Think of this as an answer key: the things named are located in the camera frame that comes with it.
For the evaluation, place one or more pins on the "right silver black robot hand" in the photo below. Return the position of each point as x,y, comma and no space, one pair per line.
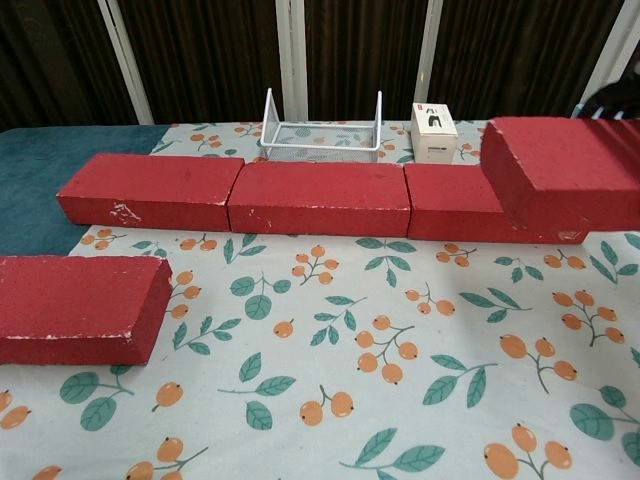
620,102

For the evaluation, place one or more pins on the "red foam brick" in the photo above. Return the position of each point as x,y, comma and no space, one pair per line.
560,160
70,300
320,195

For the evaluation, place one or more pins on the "small white product box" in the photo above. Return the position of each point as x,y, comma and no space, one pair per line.
434,140

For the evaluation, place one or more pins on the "red brick with chipped corner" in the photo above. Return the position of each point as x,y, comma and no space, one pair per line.
450,205

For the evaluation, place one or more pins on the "floral fruit print tablecloth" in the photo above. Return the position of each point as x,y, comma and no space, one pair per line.
320,400

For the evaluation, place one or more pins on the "red brick with white scratches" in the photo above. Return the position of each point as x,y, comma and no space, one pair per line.
150,185

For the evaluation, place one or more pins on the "teal table mat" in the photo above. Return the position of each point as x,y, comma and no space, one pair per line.
35,170

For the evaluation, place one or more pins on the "white partition frame post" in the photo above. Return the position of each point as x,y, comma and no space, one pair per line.
291,50
430,50
122,55
617,40

